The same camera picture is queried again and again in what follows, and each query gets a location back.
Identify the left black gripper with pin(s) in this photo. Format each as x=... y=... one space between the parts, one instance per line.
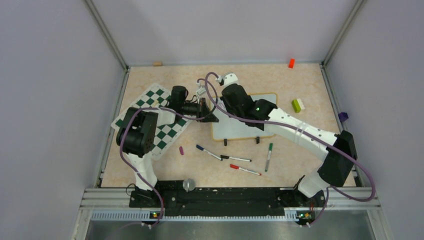
x=203 y=111

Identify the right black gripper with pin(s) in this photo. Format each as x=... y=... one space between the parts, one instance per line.
x=226 y=104

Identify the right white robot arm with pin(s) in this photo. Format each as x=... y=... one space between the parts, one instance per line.
x=336 y=150

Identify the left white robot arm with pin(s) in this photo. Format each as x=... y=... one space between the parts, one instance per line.
x=151 y=126

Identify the yellow-framed whiteboard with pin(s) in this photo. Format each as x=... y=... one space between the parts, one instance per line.
x=232 y=129

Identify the blue capped marker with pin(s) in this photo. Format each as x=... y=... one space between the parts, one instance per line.
x=208 y=152

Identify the green white chess mat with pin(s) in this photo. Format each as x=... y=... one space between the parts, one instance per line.
x=165 y=135

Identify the black capped marker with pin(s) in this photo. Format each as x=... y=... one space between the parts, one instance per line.
x=235 y=158

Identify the green capped marker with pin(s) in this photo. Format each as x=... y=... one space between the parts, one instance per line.
x=268 y=159

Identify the green white toy block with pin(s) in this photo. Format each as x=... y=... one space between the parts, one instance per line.
x=298 y=105

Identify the red capped marker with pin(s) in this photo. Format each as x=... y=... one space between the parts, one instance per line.
x=236 y=167

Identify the wooden cork piece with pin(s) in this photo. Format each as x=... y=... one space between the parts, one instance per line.
x=157 y=64

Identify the orange toy block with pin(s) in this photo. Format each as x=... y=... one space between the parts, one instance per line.
x=291 y=63

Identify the purple toy block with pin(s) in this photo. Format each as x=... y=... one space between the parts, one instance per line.
x=343 y=116

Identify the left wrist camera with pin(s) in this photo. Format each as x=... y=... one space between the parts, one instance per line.
x=200 y=91

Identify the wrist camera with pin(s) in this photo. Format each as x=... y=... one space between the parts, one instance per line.
x=229 y=79
x=200 y=91

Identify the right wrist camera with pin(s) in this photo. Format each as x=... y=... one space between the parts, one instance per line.
x=229 y=79

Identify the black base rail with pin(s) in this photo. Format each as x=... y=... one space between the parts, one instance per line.
x=222 y=201

